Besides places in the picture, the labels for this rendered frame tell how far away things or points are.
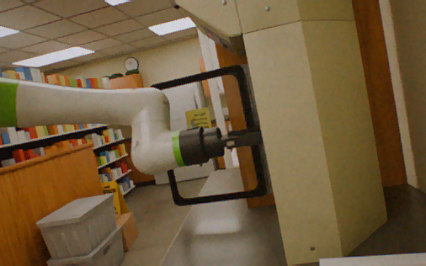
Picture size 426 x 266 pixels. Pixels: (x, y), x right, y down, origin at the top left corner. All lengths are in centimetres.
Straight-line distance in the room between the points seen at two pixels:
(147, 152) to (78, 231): 202
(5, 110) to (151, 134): 32
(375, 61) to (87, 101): 81
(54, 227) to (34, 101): 210
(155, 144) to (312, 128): 37
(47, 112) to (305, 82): 57
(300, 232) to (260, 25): 41
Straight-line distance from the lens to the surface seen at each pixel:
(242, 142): 70
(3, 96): 82
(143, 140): 78
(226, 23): 63
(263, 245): 80
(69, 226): 276
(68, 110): 81
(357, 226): 75
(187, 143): 75
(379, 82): 105
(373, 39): 105
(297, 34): 63
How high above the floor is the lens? 129
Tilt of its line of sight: 5 degrees down
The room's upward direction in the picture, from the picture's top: 12 degrees counter-clockwise
